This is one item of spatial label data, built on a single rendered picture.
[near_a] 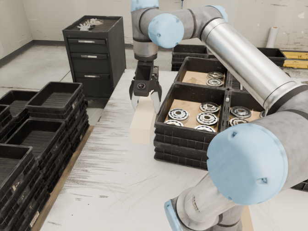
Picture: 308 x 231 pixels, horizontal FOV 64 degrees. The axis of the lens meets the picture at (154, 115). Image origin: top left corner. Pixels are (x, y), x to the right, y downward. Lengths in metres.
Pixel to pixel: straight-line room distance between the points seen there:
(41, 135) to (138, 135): 1.35
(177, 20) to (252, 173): 0.39
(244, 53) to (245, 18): 3.92
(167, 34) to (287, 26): 4.16
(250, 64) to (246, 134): 0.22
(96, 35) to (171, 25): 1.90
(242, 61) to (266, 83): 0.07
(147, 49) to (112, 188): 0.63
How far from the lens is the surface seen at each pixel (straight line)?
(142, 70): 0.73
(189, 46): 3.03
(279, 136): 0.39
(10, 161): 1.72
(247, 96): 1.36
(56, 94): 2.30
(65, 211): 1.08
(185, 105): 1.36
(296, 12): 4.68
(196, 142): 1.08
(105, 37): 2.45
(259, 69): 0.54
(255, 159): 0.36
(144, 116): 0.79
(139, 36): 0.72
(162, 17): 0.60
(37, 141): 1.99
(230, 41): 0.60
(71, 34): 2.56
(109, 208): 1.05
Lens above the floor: 1.56
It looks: 35 degrees down
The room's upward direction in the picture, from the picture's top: straight up
